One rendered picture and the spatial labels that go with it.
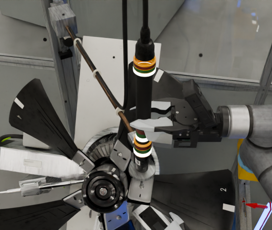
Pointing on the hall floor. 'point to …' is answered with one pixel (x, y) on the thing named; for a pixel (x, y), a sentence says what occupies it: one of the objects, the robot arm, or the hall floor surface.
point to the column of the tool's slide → (63, 72)
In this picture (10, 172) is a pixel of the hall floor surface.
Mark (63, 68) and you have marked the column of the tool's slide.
